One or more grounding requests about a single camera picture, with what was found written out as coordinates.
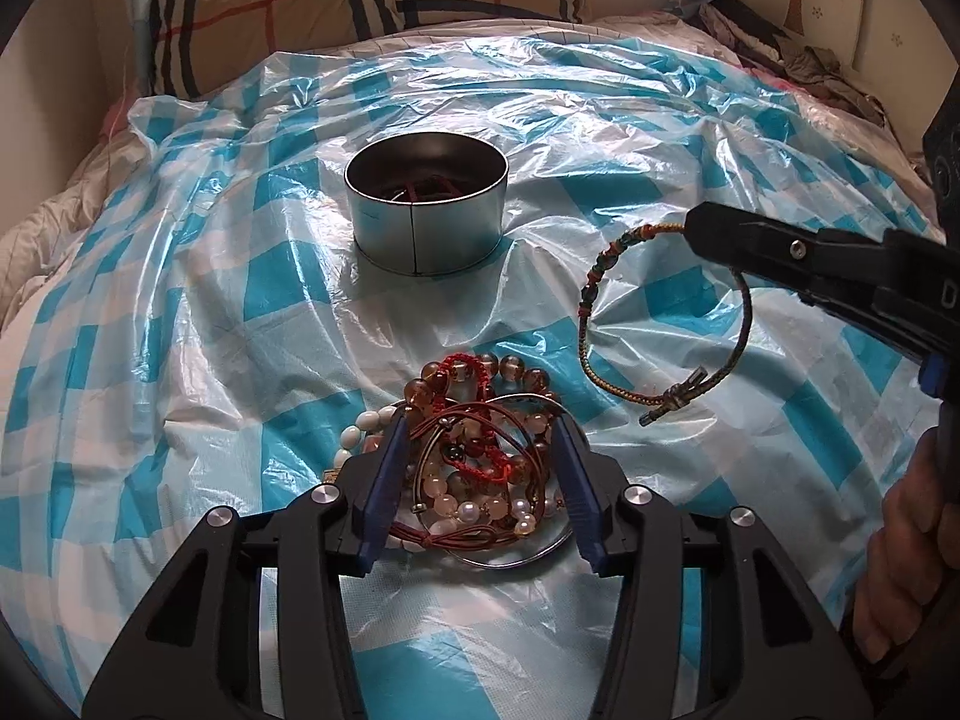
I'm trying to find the white bead bracelet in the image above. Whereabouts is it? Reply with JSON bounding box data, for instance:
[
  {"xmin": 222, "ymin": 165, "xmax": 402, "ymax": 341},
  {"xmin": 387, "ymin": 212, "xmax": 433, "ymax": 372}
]
[{"xmin": 334, "ymin": 403, "xmax": 402, "ymax": 467}]

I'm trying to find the red string bracelet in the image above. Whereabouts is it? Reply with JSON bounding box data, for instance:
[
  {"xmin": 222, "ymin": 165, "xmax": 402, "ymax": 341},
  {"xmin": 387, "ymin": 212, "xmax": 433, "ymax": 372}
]
[{"xmin": 379, "ymin": 176, "xmax": 462, "ymax": 205}]

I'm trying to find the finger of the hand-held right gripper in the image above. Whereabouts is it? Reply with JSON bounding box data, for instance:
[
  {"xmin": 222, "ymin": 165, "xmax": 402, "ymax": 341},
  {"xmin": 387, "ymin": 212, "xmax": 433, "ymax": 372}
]
[{"xmin": 685, "ymin": 201, "xmax": 901, "ymax": 295}]

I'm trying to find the beige plaid pillow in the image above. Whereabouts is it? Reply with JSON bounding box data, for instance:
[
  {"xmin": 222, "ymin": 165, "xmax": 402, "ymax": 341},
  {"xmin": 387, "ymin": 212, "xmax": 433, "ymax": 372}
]
[{"xmin": 146, "ymin": 0, "xmax": 590, "ymax": 100}]

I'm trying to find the multicolour braided cord bracelet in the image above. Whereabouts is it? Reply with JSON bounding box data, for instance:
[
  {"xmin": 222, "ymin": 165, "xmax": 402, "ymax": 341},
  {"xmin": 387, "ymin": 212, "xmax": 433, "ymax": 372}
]
[{"xmin": 577, "ymin": 223, "xmax": 753, "ymax": 427}]

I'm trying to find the brown leather cord bracelet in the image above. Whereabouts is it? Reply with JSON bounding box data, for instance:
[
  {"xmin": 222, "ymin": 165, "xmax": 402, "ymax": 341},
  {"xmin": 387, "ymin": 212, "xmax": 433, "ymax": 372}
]
[{"xmin": 386, "ymin": 516, "xmax": 512, "ymax": 553}]

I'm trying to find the person's right hand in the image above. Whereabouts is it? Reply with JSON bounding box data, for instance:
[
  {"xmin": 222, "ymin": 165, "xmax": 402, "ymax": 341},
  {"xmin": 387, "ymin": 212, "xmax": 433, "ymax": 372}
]
[{"xmin": 853, "ymin": 465, "xmax": 960, "ymax": 667}]

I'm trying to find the blue checkered plastic sheet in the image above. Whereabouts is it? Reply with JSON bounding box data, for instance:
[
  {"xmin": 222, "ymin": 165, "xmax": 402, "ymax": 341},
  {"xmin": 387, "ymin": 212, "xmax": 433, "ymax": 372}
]
[{"xmin": 0, "ymin": 30, "xmax": 953, "ymax": 720}]

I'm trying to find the pile of dark clothes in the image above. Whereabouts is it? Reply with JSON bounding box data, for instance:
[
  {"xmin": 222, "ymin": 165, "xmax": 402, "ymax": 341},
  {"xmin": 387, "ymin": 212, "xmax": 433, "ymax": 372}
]
[{"xmin": 697, "ymin": 0, "xmax": 908, "ymax": 137}]

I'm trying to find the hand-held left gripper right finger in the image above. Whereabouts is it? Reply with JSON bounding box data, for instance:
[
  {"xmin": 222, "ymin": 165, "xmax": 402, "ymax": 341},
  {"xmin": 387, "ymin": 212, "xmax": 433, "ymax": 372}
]
[{"xmin": 551, "ymin": 414, "xmax": 875, "ymax": 720}]

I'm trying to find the pile of beaded bracelets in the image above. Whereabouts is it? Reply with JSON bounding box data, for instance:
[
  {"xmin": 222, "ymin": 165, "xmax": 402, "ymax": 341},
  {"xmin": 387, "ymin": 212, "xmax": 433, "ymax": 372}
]
[{"xmin": 415, "ymin": 394, "xmax": 580, "ymax": 569}]

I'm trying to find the round metal tin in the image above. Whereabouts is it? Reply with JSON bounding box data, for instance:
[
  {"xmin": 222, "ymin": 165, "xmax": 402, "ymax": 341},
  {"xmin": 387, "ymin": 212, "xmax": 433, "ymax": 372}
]
[{"xmin": 343, "ymin": 131, "xmax": 508, "ymax": 275}]

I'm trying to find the red knotted cord bracelet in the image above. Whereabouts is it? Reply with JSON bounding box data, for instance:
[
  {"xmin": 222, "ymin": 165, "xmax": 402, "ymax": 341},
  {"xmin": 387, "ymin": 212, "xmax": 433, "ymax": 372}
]
[{"xmin": 435, "ymin": 354, "xmax": 542, "ymax": 497}]

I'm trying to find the amber glass bead bracelet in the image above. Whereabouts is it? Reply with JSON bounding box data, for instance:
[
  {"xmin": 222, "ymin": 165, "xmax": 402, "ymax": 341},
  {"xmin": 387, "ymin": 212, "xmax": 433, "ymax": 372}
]
[{"xmin": 403, "ymin": 354, "xmax": 562, "ymax": 428}]

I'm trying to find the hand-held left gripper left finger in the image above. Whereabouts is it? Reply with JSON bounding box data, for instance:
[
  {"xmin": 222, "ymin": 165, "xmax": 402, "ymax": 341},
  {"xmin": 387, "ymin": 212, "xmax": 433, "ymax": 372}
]
[{"xmin": 82, "ymin": 403, "xmax": 413, "ymax": 720}]

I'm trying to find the pale pearl bead bracelet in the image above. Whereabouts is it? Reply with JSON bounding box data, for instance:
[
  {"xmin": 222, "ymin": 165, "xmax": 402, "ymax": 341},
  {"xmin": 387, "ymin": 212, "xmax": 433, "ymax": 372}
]
[{"xmin": 411, "ymin": 456, "xmax": 565, "ymax": 542}]

